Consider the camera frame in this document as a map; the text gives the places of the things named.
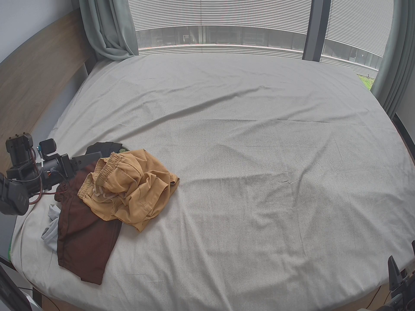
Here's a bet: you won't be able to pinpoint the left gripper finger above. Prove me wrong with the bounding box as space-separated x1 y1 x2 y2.
72 152 103 174

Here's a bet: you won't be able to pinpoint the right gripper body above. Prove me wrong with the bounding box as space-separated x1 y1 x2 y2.
388 271 415 311

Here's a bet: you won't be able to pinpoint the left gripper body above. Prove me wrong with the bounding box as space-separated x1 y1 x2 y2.
36 154 77 191

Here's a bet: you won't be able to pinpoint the tan shorts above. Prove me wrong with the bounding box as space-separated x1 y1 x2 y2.
77 149 180 233

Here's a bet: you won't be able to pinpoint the bed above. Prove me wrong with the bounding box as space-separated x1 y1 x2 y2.
0 8 415 311

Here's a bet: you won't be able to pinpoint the black garment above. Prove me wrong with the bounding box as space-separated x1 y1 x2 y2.
86 141 124 157

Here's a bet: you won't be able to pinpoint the light grey garment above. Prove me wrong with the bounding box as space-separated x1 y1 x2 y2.
40 204 62 251

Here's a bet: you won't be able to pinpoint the brown shorts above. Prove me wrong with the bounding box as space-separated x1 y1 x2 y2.
53 161 123 285

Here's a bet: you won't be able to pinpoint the grey-green curtain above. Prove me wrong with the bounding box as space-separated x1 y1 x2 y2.
370 0 415 119
75 0 139 61

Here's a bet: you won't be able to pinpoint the window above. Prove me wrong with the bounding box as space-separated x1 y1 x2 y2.
125 0 397 87

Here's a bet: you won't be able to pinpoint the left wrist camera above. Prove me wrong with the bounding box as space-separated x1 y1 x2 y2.
38 138 63 162

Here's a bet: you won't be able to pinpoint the black cable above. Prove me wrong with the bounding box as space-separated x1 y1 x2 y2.
366 285 383 311

